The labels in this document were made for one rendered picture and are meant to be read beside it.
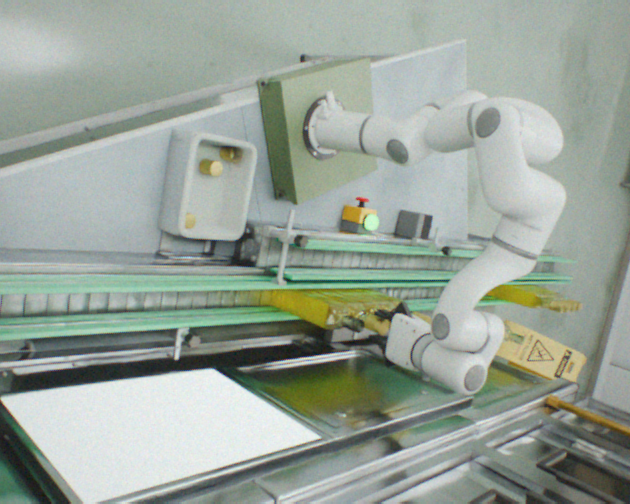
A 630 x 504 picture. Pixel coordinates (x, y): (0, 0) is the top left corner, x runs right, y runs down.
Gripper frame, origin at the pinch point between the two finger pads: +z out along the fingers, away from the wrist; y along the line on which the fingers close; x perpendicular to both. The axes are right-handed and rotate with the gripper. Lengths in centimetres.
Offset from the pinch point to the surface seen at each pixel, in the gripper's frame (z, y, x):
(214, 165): 25, 27, 34
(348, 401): -9.5, -12.6, 11.8
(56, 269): 10, 5, 65
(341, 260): 30.3, 8.6, -6.6
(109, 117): 86, 35, 47
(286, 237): 13.9, 15.1, 19.6
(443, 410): -14.7, -13.1, -8.9
